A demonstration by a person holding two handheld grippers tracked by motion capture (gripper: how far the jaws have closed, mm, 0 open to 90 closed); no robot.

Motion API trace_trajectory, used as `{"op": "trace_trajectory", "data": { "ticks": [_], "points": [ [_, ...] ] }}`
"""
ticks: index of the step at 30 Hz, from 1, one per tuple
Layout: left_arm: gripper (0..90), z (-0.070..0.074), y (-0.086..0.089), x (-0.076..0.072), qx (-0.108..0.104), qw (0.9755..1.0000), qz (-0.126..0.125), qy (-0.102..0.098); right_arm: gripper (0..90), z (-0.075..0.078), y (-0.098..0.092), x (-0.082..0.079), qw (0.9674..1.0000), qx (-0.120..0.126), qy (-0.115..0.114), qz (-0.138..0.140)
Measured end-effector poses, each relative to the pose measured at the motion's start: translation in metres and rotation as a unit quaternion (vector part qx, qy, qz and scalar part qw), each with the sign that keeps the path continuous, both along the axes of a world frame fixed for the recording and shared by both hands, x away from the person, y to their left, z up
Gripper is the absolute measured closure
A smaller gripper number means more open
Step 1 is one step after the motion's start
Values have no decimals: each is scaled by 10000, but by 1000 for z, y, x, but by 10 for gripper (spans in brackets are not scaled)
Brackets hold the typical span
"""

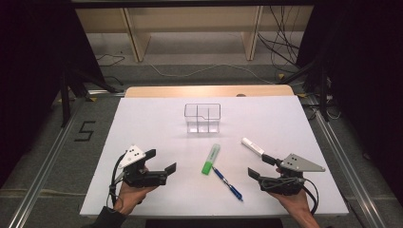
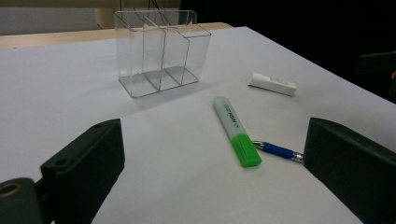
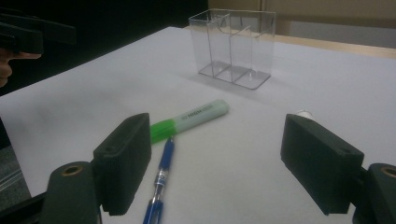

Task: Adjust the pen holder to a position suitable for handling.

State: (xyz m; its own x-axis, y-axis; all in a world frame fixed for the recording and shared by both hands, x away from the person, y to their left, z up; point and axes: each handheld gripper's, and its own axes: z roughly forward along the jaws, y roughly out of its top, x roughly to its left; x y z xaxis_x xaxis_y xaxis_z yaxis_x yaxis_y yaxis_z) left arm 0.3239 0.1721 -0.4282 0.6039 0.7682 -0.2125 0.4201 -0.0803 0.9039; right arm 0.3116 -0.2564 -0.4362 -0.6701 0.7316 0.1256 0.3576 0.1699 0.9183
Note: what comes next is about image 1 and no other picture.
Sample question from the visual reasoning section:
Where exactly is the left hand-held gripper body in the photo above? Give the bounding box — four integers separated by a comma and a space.
118, 144, 169, 189

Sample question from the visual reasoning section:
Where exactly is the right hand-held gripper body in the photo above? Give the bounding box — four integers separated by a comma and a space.
258, 153, 326, 197

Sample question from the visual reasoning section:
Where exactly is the green highlighter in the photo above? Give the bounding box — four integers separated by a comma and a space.
201, 143, 221, 176

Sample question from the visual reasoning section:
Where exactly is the person's right hand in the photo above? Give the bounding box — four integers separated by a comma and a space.
269, 167, 314, 220

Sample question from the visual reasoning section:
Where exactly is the person's left hand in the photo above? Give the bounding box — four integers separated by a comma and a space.
113, 165, 159, 217

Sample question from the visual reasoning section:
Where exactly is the white marker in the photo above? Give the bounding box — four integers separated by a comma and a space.
240, 137, 265, 157

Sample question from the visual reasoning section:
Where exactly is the blue ballpoint pen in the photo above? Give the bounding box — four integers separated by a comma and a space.
211, 166, 244, 202

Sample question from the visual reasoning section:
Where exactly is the black tape numeral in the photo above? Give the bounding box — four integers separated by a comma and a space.
73, 120, 97, 143

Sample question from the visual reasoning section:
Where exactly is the clear plastic pen holder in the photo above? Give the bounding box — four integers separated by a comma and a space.
183, 103, 221, 134

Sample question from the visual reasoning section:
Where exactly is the black metal stand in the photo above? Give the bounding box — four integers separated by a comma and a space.
59, 61, 119, 128
278, 55, 335, 123

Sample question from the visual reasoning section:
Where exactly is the dark curtain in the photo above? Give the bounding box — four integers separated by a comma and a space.
297, 0, 403, 208
0, 0, 106, 188

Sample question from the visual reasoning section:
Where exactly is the light wooden shelf unit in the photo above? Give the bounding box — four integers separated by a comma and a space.
75, 5, 316, 63

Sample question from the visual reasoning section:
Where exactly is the grey right gripper cable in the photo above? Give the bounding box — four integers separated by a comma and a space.
261, 176, 307, 191

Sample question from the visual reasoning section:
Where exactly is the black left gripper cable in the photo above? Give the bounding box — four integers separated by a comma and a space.
106, 153, 127, 211

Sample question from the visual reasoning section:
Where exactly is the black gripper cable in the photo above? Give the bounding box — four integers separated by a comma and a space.
106, 153, 127, 211
300, 178, 320, 217

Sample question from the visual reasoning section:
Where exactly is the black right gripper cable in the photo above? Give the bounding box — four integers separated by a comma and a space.
300, 178, 320, 217

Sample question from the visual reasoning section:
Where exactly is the aluminium floor rail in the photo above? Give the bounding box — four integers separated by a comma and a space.
306, 96, 388, 228
7, 96, 88, 228

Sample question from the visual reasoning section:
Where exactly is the white floor cable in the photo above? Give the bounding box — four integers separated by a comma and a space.
147, 62, 278, 86

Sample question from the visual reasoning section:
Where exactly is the thin black floor cable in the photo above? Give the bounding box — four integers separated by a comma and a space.
95, 52, 126, 68

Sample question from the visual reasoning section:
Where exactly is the bundle of black cables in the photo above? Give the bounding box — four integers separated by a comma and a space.
256, 5, 302, 68

